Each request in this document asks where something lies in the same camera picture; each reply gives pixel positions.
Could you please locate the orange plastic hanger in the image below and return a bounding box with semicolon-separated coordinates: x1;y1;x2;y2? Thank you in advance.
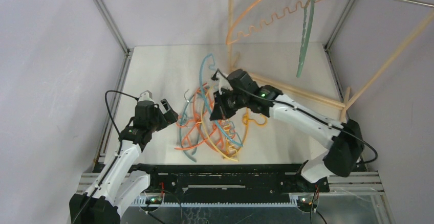
175;86;237;161
175;83;216;155

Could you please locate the pale yellow wavy hanger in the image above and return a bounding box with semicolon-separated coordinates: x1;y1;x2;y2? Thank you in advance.
200;89;239;162

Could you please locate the light blue wavy hanger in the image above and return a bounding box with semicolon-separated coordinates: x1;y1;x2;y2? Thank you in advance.
199;53;242;147

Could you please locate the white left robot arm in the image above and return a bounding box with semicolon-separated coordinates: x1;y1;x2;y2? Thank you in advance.
69;96;179;223

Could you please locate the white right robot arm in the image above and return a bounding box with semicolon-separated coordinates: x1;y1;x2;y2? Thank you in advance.
210;69;364;191

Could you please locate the yellow-orange plastic hanger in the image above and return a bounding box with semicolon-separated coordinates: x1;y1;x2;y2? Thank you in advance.
223;109;268;162

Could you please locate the teal plastic hanger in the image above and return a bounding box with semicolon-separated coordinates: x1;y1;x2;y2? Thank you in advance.
175;87;206;163

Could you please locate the peach wavy hanger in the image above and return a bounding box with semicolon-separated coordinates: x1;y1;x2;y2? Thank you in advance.
225;0;324;45

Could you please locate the left circuit board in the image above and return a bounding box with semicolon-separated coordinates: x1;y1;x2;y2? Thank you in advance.
144;195;165;207

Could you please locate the circuit board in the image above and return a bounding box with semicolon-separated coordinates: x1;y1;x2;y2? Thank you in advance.
297;197;318;208
144;195;165;207

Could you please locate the green hanging hanger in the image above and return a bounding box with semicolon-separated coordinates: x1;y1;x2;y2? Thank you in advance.
296;0;315;78

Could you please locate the right circuit board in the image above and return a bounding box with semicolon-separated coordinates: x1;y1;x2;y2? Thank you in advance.
297;197;318;208

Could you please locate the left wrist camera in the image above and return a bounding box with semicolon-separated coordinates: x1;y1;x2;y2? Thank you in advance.
138;90;154;103

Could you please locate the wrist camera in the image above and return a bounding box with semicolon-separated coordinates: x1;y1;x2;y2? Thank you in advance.
138;90;154;103
211;69;233;95

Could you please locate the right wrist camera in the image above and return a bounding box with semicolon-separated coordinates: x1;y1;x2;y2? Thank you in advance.
211;69;233;95

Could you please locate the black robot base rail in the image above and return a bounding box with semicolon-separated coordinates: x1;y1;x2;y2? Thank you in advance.
129;164;330;206

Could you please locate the wooden clothes rack frame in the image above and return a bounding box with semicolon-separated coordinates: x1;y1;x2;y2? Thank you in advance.
228;0;433;121

